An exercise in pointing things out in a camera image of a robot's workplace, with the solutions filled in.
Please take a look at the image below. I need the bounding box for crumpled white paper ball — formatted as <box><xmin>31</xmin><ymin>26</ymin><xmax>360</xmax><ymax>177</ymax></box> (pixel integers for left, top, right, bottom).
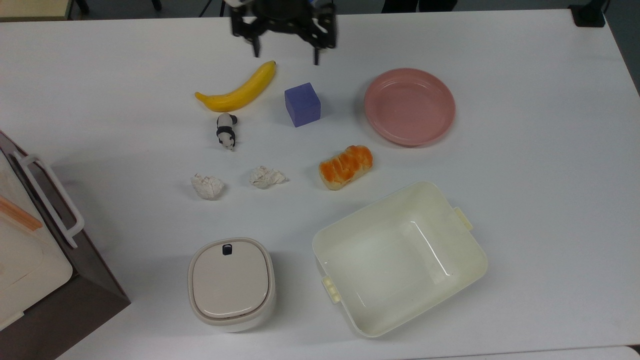
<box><xmin>190</xmin><ymin>172</ymin><xmax>226</xmax><ymax>201</ymax></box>
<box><xmin>248</xmin><ymin>165</ymin><xmax>288</xmax><ymax>190</ymax></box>

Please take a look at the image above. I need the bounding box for black stand base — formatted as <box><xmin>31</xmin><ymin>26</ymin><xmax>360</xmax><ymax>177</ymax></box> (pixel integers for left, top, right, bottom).
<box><xmin>568</xmin><ymin>0</ymin><xmax>607</xmax><ymax>29</ymax></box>

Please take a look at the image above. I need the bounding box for small panda toy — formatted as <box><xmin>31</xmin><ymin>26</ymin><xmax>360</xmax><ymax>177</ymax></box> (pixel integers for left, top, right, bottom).
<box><xmin>215</xmin><ymin>112</ymin><xmax>239</xmax><ymax>152</ymax></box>

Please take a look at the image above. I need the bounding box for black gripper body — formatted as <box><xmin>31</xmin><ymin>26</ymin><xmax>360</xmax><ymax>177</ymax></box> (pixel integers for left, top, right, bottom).
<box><xmin>230</xmin><ymin>0</ymin><xmax>339</xmax><ymax>51</ymax></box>

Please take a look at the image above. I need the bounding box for cream box with lid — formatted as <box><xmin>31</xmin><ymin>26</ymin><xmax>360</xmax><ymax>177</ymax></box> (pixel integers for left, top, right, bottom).
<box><xmin>0</xmin><ymin>150</ymin><xmax>74</xmax><ymax>332</ymax></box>

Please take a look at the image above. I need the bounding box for cream lidded trash can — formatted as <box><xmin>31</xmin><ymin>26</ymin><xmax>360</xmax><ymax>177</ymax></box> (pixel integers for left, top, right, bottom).
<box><xmin>187</xmin><ymin>237</ymin><xmax>277</xmax><ymax>334</ymax></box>

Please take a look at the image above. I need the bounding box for cream plastic storage bin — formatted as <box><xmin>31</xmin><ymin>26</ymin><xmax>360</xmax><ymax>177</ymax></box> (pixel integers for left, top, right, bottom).
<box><xmin>311</xmin><ymin>180</ymin><xmax>489</xmax><ymax>339</ymax></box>

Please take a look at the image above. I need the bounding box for orange glazed bread loaf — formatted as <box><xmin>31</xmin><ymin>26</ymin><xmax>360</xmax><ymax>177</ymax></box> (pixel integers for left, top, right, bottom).
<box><xmin>318</xmin><ymin>144</ymin><xmax>374</xmax><ymax>191</ymax></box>

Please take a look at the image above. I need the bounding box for white drawer handle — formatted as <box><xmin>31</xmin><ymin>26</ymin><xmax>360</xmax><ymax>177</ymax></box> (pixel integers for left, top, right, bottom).
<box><xmin>12</xmin><ymin>150</ymin><xmax>86</xmax><ymax>250</ymax></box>

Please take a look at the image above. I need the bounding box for yellow banana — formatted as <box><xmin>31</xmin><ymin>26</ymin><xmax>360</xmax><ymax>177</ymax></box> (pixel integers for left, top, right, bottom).
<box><xmin>194</xmin><ymin>60</ymin><xmax>277</xmax><ymax>113</ymax></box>

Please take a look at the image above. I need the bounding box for pink round plate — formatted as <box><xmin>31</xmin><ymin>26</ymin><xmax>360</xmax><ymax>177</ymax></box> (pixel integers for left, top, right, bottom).
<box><xmin>363</xmin><ymin>68</ymin><xmax>457</xmax><ymax>148</ymax></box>

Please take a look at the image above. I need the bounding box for tan wooden desk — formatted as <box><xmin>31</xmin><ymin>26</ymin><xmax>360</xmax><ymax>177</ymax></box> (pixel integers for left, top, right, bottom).
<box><xmin>0</xmin><ymin>0</ymin><xmax>75</xmax><ymax>22</ymax></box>

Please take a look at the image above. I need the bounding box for blue foam cube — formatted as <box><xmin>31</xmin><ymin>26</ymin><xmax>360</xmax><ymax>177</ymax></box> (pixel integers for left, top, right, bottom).
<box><xmin>284</xmin><ymin>82</ymin><xmax>322</xmax><ymax>128</ymax></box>

